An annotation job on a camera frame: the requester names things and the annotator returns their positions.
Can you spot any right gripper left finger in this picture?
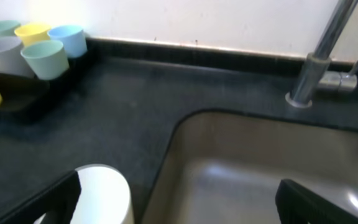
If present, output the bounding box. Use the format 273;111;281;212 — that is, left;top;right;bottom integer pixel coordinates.
0;170;82;224

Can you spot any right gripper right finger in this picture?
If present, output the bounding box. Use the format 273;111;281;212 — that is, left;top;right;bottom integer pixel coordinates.
275;179;358;224

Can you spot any white cup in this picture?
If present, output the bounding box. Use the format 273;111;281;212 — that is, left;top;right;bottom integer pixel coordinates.
32;164;135;224

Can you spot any steel sink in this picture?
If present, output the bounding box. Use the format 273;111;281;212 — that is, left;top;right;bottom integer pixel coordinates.
140;108;358;224

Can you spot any black tray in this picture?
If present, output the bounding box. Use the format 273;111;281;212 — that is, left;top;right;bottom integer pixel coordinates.
0;37;101;125

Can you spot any steel tap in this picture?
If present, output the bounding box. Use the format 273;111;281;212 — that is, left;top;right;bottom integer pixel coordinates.
284;0;358;109

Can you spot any green cup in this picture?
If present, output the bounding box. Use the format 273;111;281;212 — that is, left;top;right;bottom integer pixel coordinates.
0;19;22;37
20;39;70;81

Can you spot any grey cup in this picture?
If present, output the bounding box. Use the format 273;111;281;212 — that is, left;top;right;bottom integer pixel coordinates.
0;36;35;78

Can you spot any blue cup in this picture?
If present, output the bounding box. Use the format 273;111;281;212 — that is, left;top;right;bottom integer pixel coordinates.
47;24;88;59

